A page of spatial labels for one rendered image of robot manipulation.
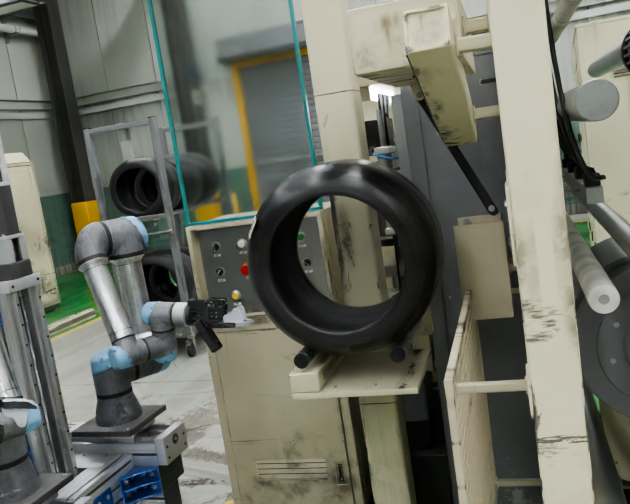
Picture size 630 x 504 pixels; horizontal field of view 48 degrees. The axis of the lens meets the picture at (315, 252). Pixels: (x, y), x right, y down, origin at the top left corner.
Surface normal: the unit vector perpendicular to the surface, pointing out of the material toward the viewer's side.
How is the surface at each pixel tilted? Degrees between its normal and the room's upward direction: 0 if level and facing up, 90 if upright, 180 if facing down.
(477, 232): 90
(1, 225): 90
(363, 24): 90
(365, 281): 90
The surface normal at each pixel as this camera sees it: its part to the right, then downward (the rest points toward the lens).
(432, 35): -0.29, -0.14
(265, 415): -0.25, 0.18
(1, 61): 0.94, -0.09
